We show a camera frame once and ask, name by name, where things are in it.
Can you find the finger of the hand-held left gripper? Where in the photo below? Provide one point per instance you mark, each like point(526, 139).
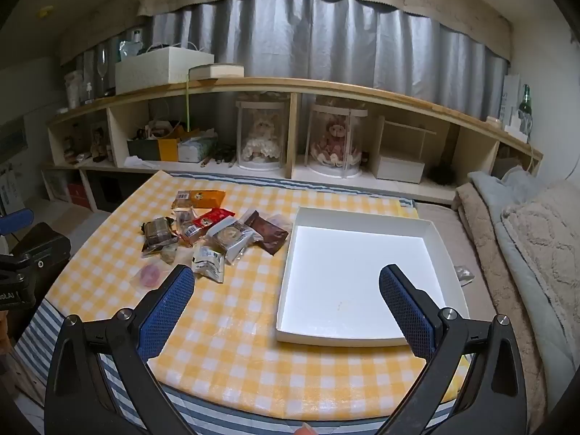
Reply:
point(16, 222)
point(43, 247)

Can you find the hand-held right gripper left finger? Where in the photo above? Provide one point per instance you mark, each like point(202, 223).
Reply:
point(167, 312)

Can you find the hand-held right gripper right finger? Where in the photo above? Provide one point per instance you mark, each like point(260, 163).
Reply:
point(408, 312)

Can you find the pink pastry packet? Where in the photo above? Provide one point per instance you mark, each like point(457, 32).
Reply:
point(148, 275)

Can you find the green-print candy packet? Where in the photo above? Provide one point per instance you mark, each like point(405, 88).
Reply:
point(170, 253)

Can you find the white snack packet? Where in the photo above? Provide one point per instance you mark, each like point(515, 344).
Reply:
point(208, 263)

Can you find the white cardboard box tray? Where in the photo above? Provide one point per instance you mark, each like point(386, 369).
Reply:
point(353, 272)

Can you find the plaid brown cake packet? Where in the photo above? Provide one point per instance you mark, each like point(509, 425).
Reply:
point(158, 233)

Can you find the small clear snack packet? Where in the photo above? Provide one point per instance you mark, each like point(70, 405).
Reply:
point(185, 216)

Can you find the clear cookie packet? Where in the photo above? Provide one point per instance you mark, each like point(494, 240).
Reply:
point(231, 235)

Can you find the red snack packet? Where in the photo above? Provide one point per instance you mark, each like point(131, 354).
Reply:
point(213, 216)

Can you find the orange snack packet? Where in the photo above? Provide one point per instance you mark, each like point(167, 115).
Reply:
point(206, 198)

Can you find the purple pastry packet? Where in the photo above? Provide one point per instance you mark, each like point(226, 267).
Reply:
point(248, 216)
point(281, 222)

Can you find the dark brown pastry packet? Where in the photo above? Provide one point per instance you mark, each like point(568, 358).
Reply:
point(269, 233)

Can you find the red box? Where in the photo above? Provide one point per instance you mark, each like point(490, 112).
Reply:
point(79, 195)

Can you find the small foil wrapper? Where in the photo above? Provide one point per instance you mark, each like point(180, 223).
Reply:
point(464, 275)

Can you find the yellow checked tablecloth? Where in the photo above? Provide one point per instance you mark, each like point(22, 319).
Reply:
point(235, 326)

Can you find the small figurine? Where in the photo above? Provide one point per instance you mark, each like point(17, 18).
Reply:
point(97, 145)

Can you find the grey blanket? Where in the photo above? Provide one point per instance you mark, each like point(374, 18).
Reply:
point(512, 263)

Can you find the beige blanket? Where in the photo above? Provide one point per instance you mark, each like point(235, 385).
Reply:
point(480, 217)

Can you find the crumpled white paper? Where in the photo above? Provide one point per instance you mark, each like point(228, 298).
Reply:
point(138, 162)

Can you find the dark green box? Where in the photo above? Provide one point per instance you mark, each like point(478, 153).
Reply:
point(142, 149)

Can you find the black fluffy item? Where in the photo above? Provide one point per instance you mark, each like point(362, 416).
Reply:
point(442, 174)

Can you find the clear jar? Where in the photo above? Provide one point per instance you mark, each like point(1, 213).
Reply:
point(74, 90)

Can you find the small white box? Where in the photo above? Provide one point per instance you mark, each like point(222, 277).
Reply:
point(398, 167)

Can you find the cream textured pillow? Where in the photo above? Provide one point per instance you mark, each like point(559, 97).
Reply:
point(548, 244)

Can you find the orange cardboard box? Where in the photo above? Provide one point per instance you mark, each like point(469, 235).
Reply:
point(167, 149)

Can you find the tissue box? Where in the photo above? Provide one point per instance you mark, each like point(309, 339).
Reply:
point(195, 149)

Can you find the dark tool bundle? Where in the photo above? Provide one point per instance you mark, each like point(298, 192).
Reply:
point(220, 154)

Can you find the wine glass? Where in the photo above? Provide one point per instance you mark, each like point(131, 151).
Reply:
point(102, 65)

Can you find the doll in red dress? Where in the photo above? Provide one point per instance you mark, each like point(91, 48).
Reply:
point(335, 142)

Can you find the cream doll in case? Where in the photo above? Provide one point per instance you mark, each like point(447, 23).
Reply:
point(240, 136)

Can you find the doll in white dress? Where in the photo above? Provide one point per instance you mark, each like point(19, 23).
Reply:
point(259, 142)

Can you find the green ribbon bookmark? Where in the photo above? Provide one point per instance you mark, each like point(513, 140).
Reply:
point(186, 99)

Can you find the white storage box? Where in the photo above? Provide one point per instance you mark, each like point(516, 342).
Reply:
point(158, 70)

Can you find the pink doll in case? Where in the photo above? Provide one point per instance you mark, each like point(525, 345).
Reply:
point(317, 115)

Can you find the white carton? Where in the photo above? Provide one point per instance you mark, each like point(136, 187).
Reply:
point(510, 99)

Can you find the green glass bottle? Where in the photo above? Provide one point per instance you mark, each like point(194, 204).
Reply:
point(525, 104)

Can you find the wooden shelf unit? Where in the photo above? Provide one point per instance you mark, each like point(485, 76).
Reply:
point(317, 88)

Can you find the thick book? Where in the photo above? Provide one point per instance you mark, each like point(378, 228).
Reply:
point(222, 71)

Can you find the grey curtain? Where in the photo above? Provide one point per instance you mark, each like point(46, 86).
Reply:
point(317, 40)

